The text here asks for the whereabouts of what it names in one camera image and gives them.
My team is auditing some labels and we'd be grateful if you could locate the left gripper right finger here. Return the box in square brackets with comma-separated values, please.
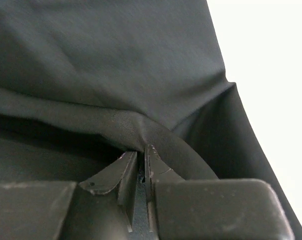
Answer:
[144, 144, 184, 232]

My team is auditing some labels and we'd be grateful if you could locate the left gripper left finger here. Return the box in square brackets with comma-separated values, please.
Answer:
[79, 151, 138, 233]

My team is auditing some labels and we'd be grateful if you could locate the black cloth placemat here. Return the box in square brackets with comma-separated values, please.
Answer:
[0, 0, 302, 240]

